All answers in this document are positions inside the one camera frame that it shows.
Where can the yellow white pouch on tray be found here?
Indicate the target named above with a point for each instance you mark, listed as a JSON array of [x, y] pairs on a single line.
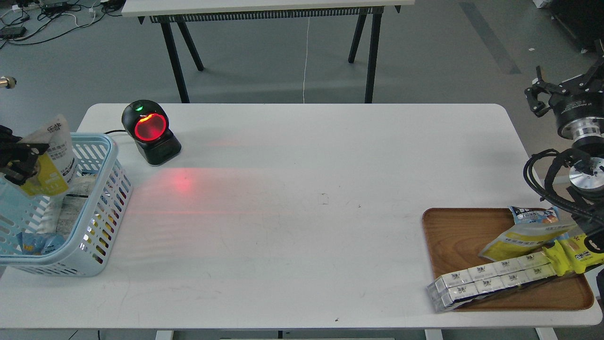
[[523, 238]]

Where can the blue snack bag in basket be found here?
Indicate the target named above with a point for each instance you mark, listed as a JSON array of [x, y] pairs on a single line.
[[39, 244]]

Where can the yellow snack packet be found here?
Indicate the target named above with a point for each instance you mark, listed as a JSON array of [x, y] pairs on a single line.
[[569, 255]]

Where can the light blue plastic basket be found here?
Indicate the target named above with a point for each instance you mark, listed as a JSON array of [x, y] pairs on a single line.
[[86, 250]]

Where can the brown wooden tray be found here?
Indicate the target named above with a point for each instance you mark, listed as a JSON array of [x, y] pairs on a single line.
[[455, 237]]

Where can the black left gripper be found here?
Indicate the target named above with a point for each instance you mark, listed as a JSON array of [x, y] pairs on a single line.
[[18, 172]]

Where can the yellow white snack pouch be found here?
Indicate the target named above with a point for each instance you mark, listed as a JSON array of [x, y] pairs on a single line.
[[56, 166]]

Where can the black barcode scanner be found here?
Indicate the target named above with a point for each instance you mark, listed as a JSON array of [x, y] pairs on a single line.
[[148, 124]]

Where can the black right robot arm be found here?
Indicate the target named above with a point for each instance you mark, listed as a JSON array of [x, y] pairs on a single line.
[[572, 180]]

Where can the background table with black legs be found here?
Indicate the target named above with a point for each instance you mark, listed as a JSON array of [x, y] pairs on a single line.
[[180, 12]]

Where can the white snack package in basket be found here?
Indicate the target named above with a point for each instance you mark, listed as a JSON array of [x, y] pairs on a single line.
[[62, 212]]

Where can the white boxed snack multipack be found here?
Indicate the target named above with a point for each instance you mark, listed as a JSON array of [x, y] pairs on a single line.
[[452, 290]]

